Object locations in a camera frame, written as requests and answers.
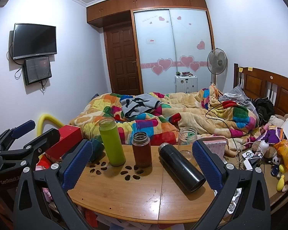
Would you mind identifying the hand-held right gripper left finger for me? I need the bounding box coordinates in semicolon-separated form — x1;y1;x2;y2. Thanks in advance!
13;140;93;230

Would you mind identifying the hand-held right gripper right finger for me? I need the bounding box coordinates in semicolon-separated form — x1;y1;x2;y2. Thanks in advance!
191;140;272;230

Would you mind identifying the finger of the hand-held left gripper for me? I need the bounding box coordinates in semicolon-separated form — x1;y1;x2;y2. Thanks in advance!
0;120;36;152
0;128;61;168

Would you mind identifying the black thermos cup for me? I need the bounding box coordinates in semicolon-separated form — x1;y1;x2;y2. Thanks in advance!
158;142;206;193

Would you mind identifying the green bottle cup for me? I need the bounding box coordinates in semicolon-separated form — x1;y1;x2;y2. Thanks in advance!
98;118;126;167

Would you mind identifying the brown thermos cup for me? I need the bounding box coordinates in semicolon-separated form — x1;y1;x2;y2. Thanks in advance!
132;132;151;168

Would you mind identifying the red box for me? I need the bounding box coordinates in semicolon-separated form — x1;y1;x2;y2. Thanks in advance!
44;125;83;160

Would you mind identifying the yellow foam tube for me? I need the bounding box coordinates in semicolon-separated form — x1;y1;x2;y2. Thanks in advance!
37;114;64;135

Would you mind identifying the pink patterned case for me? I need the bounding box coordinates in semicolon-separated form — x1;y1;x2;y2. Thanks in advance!
197;136;228;159

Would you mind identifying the dark teal bag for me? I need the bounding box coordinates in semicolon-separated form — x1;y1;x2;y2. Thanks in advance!
87;138;105;162

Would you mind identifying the clear glass lid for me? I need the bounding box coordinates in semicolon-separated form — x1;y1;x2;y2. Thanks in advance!
180;150;195;161

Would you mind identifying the clear glass jar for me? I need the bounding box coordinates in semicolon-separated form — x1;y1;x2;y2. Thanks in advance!
178;127;198;147

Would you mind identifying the white power strip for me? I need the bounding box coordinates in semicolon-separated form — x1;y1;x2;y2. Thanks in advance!
239;149;263;171

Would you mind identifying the colourful checked blanket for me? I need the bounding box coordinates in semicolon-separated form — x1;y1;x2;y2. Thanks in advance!
70;83;261;157

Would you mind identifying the small black monitor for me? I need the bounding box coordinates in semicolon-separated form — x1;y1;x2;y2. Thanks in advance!
24;56;52;86

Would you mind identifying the white plastic bottle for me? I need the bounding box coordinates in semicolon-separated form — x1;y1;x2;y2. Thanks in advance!
259;140;271;154

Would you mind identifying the purple toy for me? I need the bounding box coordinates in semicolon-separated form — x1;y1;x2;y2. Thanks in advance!
262;126;283;145

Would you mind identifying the grey striped cloth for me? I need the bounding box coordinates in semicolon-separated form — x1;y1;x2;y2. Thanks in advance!
218;85;255;109

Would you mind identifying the yellow plush toy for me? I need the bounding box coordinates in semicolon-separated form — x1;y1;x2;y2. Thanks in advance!
277;174;288;192

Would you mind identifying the orange snack bag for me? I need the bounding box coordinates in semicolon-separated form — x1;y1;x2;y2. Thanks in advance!
273;139;288;172

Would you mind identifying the grey and black garment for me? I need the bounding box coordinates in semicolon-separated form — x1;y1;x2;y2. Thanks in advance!
120;93;164;122

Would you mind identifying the beige teddy bear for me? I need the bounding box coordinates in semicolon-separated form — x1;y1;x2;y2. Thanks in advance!
268;115;286;128

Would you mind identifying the white suitcase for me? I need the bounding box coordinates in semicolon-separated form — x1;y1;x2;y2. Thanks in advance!
174;74;198;94

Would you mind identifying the wooden bed headboard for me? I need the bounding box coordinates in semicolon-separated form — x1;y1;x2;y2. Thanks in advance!
233;63;288;125

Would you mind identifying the brown wooden door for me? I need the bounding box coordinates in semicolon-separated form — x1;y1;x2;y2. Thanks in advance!
103;26;142;95

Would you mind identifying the black standing fan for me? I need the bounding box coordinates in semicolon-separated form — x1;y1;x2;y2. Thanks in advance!
207;48;228;86

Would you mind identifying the wooden wardrobe with white doors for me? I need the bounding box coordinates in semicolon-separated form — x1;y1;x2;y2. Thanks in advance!
86;0;216;94

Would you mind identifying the black cable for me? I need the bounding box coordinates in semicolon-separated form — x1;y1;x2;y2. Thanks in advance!
205;99;241;154

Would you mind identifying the black wall television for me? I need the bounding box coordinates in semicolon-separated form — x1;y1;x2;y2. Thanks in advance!
12;23;57;60

